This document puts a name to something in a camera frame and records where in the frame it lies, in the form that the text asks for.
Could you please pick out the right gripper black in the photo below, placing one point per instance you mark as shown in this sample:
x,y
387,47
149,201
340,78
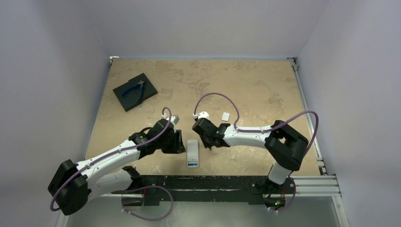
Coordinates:
x,y
204,135

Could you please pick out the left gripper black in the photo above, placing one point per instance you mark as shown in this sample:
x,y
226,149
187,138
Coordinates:
x,y
177,146

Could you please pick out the white remote control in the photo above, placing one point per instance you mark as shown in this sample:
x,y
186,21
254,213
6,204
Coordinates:
x,y
192,152

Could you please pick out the white battery cover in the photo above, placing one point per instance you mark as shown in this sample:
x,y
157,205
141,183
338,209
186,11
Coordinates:
x,y
225,117

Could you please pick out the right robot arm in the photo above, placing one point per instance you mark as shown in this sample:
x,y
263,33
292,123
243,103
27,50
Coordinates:
x,y
285,144

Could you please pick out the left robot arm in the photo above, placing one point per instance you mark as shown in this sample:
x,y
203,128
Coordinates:
x,y
74,184

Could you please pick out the black square pad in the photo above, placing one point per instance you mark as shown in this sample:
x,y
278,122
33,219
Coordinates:
x,y
128,102

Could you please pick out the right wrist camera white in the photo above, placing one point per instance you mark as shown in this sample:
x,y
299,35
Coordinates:
x,y
199,115

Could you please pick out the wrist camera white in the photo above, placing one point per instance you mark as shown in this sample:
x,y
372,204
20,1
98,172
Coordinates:
x,y
174,119
199,115

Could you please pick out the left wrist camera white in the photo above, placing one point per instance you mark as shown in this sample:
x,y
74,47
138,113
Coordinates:
x,y
174,119

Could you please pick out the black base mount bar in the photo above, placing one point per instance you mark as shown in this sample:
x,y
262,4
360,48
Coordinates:
x,y
252,189

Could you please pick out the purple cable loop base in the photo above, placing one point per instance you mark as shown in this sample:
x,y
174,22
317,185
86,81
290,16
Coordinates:
x,y
149,201

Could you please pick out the blue handled pliers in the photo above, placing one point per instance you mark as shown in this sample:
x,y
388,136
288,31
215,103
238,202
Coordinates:
x,y
140,86

